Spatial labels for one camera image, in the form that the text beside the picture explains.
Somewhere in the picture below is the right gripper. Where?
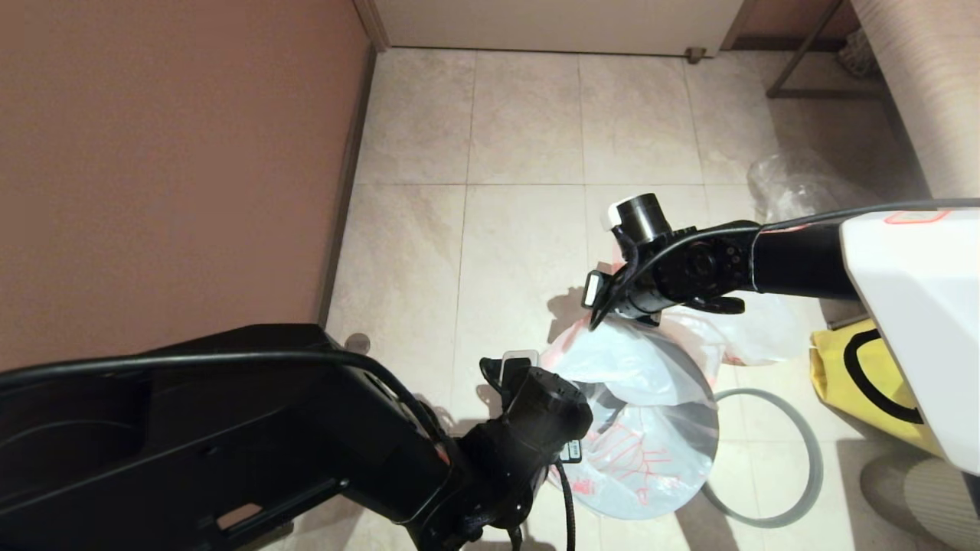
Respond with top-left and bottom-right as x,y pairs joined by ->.
611,293 -> 667,327

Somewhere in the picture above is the translucent trash bag red print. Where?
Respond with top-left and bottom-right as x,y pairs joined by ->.
540,312 -> 720,523

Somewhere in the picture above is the clear crumpled plastic bag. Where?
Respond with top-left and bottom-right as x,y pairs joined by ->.
746,151 -> 881,224

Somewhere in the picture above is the white door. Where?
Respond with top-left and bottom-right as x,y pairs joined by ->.
374,0 -> 745,57

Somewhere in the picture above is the grey round object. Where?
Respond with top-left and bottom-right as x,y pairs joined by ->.
860,453 -> 980,551

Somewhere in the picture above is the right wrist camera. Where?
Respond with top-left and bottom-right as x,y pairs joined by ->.
582,269 -> 615,331

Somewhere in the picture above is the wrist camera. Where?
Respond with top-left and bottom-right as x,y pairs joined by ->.
582,269 -> 615,331
480,350 -> 541,399

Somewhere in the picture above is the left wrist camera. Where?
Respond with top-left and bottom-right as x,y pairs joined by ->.
480,350 -> 541,399

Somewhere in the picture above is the yellow bag black handle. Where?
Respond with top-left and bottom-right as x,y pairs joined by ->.
809,319 -> 946,458

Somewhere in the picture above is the grey bin ring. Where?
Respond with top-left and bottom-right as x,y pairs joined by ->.
701,387 -> 825,530

